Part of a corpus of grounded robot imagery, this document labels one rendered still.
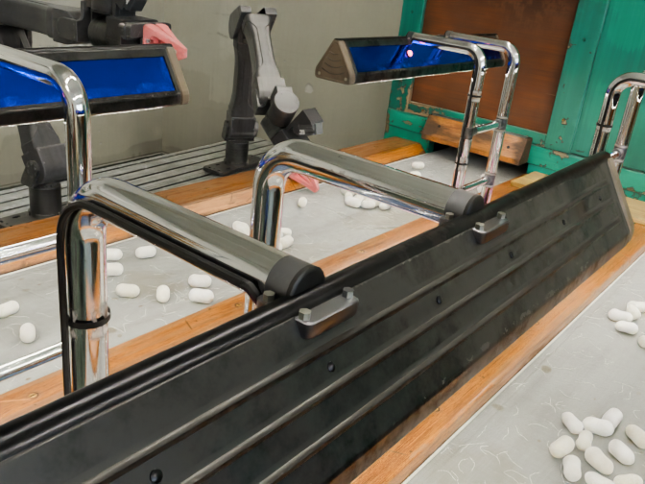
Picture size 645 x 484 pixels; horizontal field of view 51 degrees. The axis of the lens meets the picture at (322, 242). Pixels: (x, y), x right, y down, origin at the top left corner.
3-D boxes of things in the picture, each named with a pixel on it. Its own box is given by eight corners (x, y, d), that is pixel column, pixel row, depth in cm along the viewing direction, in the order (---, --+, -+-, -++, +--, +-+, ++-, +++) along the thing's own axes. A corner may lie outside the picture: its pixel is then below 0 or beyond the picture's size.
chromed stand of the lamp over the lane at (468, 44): (365, 243, 146) (395, 30, 129) (413, 222, 161) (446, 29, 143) (441, 273, 136) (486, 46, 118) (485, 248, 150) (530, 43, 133)
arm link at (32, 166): (74, 156, 138) (57, 149, 141) (35, 163, 131) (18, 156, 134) (75, 184, 141) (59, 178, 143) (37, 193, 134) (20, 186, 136)
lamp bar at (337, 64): (313, 77, 118) (317, 34, 115) (474, 60, 164) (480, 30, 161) (349, 85, 113) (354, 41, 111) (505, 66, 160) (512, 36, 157)
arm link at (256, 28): (294, 101, 154) (273, -7, 164) (255, 99, 151) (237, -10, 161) (279, 128, 165) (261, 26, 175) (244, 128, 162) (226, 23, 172)
